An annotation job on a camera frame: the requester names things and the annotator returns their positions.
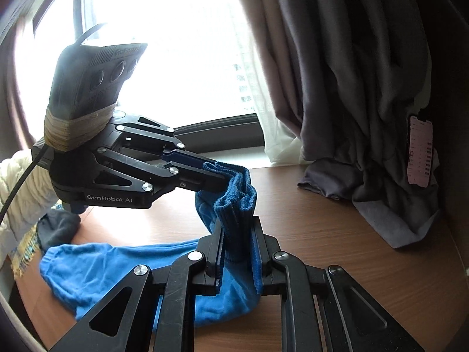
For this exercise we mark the black cloth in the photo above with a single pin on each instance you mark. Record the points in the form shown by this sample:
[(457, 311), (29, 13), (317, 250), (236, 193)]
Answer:
[(58, 227)]

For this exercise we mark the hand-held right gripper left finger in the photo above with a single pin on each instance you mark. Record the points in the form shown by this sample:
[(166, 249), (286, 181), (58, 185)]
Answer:
[(212, 264)]

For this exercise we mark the blue pants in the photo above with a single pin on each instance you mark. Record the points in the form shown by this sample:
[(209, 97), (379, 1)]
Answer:
[(110, 264)]

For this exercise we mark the yellow patterned cloth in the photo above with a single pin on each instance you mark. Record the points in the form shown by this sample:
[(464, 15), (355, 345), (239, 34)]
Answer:
[(24, 253)]

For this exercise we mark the white sheer curtain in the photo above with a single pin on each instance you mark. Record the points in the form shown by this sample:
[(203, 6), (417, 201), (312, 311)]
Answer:
[(282, 143)]

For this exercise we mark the person's left forearm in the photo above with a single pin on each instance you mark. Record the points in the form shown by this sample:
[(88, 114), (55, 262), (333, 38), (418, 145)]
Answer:
[(22, 205)]

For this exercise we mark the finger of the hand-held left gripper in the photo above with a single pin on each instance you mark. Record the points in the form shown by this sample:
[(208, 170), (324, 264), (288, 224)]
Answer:
[(183, 157), (194, 181)]

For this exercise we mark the dark window frame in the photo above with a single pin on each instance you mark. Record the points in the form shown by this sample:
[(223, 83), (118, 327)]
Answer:
[(220, 130)]

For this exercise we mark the grey curtain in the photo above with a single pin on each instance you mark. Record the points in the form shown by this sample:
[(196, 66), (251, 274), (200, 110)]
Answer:
[(348, 80)]

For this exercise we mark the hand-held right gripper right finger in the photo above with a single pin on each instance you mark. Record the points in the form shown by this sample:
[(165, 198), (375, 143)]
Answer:
[(258, 264)]

